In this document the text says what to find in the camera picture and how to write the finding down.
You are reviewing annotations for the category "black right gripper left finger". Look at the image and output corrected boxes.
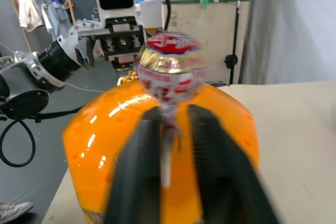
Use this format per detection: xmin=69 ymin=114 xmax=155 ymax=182
xmin=104 ymin=105 xmax=165 ymax=224

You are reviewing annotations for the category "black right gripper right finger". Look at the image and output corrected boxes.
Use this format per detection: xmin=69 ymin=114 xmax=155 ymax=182
xmin=187 ymin=104 xmax=279 ymax=224

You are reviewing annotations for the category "red white gold lollipop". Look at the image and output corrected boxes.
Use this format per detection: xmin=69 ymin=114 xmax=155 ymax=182
xmin=136 ymin=31 xmax=206 ymax=188

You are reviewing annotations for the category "small yellow candy cluster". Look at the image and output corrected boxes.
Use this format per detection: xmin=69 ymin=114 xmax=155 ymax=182
xmin=119 ymin=71 xmax=139 ymax=84

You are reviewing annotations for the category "white paper sheet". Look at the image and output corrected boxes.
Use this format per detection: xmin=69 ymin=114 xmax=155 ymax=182
xmin=140 ymin=0 xmax=163 ymax=28

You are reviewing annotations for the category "orange plastic bowl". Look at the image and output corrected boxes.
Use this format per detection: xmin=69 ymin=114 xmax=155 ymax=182
xmin=61 ymin=78 xmax=260 ymax=224

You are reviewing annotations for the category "wooden drying rack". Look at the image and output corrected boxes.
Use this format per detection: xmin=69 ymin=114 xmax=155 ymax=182
xmin=10 ymin=0 xmax=77 ymax=53

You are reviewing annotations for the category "grey blue cloth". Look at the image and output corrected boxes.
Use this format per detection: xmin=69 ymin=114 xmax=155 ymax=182
xmin=41 ymin=1 xmax=69 ymax=41

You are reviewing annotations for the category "wooden board panel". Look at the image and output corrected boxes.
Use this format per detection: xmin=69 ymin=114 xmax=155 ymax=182
xmin=161 ymin=0 xmax=252 ymax=86

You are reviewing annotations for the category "cream towel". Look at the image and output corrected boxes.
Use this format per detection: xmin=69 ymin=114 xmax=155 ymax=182
xmin=17 ymin=0 xmax=45 ymax=33

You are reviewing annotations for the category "black clamp stand pole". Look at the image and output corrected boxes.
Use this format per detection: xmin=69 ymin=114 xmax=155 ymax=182
xmin=224 ymin=0 xmax=244 ymax=85

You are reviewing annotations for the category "white sneaker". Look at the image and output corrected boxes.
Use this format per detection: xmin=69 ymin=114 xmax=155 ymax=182
xmin=0 ymin=201 xmax=35 ymax=224

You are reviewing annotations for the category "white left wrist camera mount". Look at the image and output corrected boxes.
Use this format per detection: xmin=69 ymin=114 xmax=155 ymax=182
xmin=91 ymin=0 xmax=137 ymax=29

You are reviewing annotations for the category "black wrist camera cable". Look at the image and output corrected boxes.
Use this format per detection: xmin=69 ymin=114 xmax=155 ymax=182
xmin=153 ymin=0 xmax=172 ymax=31

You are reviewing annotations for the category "black looping arm cable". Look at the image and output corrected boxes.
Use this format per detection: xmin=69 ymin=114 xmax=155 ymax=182
xmin=0 ymin=105 xmax=82 ymax=168

